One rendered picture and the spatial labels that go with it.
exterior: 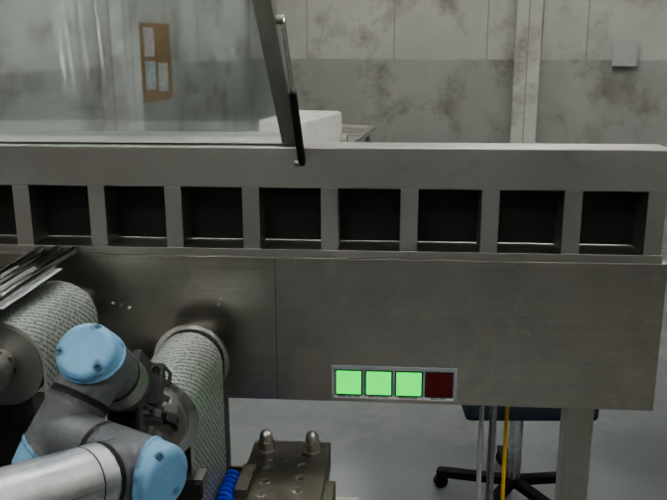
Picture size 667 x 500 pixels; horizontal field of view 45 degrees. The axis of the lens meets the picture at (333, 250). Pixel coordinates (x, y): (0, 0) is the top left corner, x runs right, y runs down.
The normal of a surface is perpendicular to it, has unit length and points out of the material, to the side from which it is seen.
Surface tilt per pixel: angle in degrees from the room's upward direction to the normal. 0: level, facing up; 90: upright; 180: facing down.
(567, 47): 90
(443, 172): 90
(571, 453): 90
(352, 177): 90
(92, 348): 50
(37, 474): 35
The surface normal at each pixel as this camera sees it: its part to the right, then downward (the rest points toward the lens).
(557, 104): -0.30, 0.24
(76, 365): -0.06, -0.44
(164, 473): 0.84, 0.14
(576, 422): -0.07, 0.25
